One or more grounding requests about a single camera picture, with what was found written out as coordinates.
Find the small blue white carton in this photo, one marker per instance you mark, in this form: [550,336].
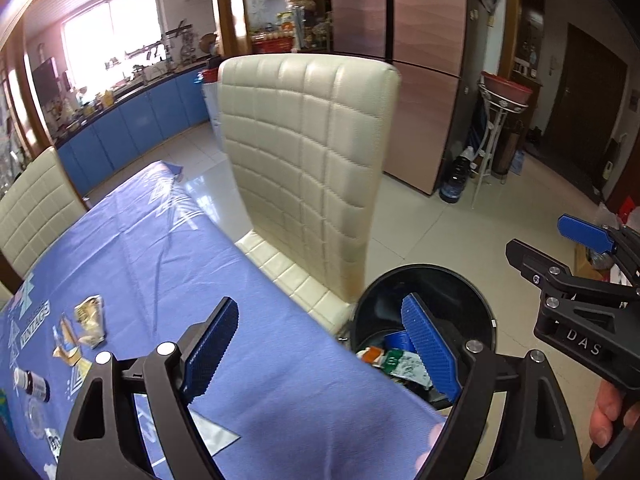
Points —
[67,347]

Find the red basin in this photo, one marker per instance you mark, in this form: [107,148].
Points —
[507,91]

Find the dark wooden door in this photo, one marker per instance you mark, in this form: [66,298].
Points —
[585,110]

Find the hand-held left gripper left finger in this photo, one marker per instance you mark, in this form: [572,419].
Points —
[210,345]

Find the cream quilted chair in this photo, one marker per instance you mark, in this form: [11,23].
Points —
[300,160]
[35,210]

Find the person's right hand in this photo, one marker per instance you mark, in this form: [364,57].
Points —
[605,410]

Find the white metal plant stand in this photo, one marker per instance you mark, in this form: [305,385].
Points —
[487,130]

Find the blue cup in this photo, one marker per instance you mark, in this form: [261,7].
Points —
[397,341]

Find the clear glass ashtray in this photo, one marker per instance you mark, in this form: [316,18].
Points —
[36,420]

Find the blue printed tablecloth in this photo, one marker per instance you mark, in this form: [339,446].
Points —
[175,270]

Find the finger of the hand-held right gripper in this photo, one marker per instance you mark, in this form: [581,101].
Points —
[525,257]
[585,232]

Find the white water dispenser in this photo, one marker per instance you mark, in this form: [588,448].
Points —
[212,105]

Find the black wall screen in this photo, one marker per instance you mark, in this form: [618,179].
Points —
[45,80]

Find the dark water jug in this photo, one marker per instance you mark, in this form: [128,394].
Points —
[455,182]

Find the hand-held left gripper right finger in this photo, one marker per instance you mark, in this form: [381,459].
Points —
[430,345]

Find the pink refrigerator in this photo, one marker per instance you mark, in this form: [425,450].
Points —
[425,85]

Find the beige wrapper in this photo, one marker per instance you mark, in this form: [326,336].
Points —
[90,320]

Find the brown medicine bottle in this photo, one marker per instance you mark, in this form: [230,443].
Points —
[35,386]

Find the silver blister pack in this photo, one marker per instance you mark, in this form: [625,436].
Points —
[52,441]

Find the white green milk pouch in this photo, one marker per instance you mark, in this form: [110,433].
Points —
[407,365]

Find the orange wrapper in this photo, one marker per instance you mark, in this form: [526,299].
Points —
[371,355]

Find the blue kitchen cabinets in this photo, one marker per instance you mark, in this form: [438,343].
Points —
[125,130]

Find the black trash bin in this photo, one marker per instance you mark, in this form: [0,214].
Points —
[380,295]

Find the wooden pantry shelf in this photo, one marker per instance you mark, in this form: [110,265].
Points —
[222,10]

